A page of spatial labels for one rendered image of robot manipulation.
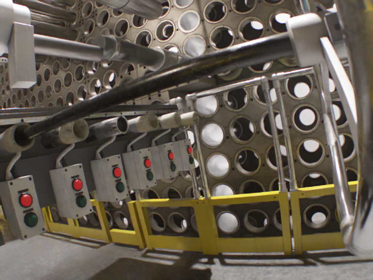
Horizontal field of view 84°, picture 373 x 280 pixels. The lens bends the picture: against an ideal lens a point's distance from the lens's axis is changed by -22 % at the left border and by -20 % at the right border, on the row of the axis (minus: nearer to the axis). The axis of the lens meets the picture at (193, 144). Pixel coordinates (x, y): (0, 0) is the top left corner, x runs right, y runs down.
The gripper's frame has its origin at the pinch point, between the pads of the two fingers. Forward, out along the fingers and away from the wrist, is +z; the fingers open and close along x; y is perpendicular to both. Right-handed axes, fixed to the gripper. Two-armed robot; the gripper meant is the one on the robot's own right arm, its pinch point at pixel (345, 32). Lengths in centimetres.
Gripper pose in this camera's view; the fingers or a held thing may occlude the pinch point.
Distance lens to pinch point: 26.7
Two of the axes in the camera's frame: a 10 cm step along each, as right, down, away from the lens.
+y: 2.4, 9.6, 1.5
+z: -8.7, 1.4, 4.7
